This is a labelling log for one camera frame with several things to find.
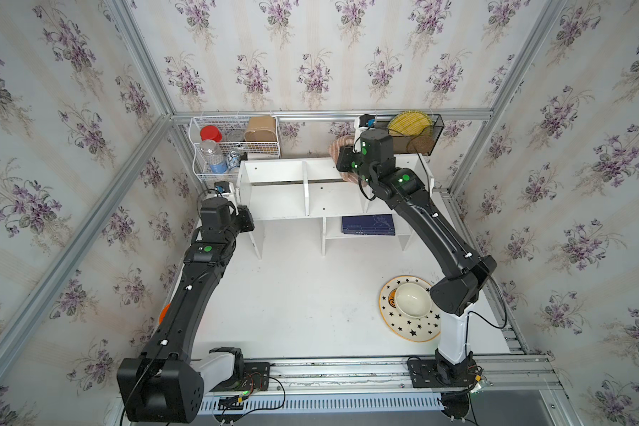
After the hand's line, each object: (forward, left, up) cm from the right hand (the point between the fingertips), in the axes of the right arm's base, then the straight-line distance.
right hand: (341, 148), depth 73 cm
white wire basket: (+18, +42, -10) cm, 47 cm away
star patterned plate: (-36, -27, -41) cm, 61 cm away
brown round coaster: (+22, -31, -14) cm, 41 cm away
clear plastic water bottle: (+10, +43, -12) cm, 46 cm away
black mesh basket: (+23, -24, -14) cm, 36 cm away
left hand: (-11, +27, -13) cm, 32 cm away
